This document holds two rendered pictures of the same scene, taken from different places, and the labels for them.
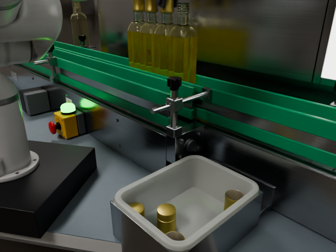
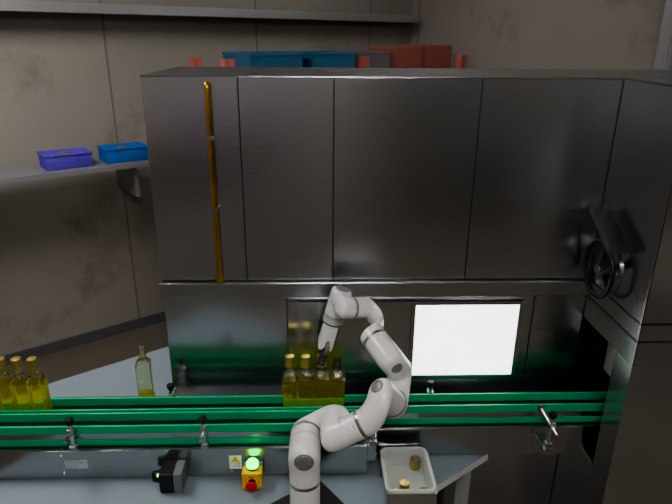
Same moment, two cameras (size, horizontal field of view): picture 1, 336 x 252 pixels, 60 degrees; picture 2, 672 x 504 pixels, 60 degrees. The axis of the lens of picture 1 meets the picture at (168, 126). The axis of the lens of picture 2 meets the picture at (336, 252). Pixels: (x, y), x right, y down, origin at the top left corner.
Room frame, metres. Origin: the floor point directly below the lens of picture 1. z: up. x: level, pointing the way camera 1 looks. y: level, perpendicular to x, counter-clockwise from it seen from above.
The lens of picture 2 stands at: (-0.45, 1.36, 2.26)
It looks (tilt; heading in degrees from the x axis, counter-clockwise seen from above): 20 degrees down; 311
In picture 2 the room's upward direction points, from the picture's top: straight up
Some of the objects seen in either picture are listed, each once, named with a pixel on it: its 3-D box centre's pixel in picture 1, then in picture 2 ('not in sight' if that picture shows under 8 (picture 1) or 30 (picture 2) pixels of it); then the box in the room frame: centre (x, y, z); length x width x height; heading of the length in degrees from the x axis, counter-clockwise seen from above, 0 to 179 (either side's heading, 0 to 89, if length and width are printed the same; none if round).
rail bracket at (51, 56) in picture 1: (45, 65); (202, 437); (0.98, 0.41, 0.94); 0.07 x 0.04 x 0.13; 133
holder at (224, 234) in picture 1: (197, 206); (405, 474); (0.45, -0.06, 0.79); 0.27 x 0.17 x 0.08; 133
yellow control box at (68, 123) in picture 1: (69, 123); (252, 475); (0.85, 0.31, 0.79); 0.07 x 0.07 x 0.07; 43
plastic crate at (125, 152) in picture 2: not in sight; (123, 152); (3.26, -0.66, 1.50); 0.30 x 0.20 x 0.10; 79
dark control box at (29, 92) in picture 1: (34, 101); (173, 476); (1.05, 0.51, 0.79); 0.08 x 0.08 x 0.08; 43
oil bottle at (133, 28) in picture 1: (140, 57); (290, 396); (0.88, 0.08, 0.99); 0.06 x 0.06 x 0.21; 42
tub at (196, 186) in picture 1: (187, 209); (406, 477); (0.43, -0.04, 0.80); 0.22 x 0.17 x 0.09; 133
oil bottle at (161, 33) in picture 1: (167, 63); (321, 395); (0.80, 0.00, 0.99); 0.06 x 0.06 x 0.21; 43
